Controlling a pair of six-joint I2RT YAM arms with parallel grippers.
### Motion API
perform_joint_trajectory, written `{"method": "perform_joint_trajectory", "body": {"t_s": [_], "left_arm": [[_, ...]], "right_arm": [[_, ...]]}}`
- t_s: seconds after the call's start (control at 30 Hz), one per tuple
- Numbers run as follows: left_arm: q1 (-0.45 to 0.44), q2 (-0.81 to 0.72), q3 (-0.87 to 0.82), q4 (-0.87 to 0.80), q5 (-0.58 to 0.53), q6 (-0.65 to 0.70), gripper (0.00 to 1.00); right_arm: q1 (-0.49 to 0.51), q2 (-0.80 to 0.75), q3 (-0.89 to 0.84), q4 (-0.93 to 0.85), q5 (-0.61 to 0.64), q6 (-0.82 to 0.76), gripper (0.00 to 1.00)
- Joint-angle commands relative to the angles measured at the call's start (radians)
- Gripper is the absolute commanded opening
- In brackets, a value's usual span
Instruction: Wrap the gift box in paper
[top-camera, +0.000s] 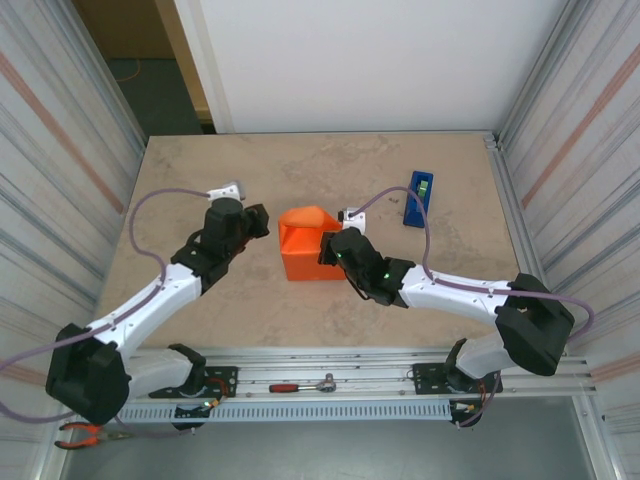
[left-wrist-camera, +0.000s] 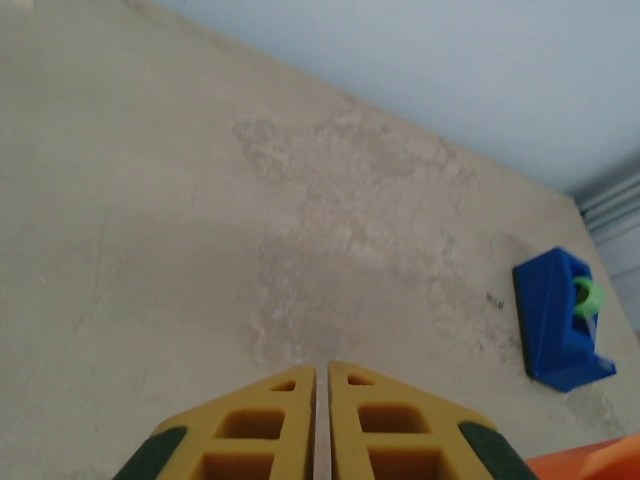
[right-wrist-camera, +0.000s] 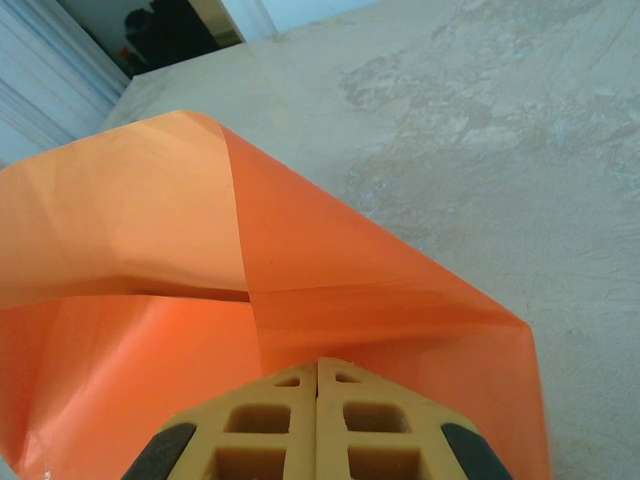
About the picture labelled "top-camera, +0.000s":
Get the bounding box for orange wrapping paper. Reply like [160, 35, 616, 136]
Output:
[278, 204, 351, 284]

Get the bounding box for blue tape dispenser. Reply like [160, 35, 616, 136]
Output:
[402, 170, 435, 227]

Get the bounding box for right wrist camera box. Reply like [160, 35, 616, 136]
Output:
[337, 207, 369, 235]

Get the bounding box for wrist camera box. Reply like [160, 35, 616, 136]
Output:
[337, 207, 369, 235]
[207, 180, 247, 202]

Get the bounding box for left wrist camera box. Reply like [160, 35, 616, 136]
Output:
[207, 180, 247, 202]

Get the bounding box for aluminium rail frame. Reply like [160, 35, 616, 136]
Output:
[59, 349, 599, 401]

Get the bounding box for red-handled ratchet wrench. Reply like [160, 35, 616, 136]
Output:
[268, 372, 339, 394]

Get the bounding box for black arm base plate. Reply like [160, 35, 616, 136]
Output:
[412, 360, 504, 396]
[148, 366, 239, 400]

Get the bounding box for white slotted cable duct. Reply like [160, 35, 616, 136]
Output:
[73, 399, 454, 424]

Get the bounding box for red black power wires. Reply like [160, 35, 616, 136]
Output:
[202, 377, 231, 409]
[452, 384, 489, 416]

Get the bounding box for brown wooden door frame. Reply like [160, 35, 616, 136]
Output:
[152, 0, 217, 135]

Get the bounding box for thin orange floor cable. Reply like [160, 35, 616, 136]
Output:
[117, 58, 141, 84]

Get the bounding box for orange-handled pliers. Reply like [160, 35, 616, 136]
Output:
[53, 422, 126, 450]

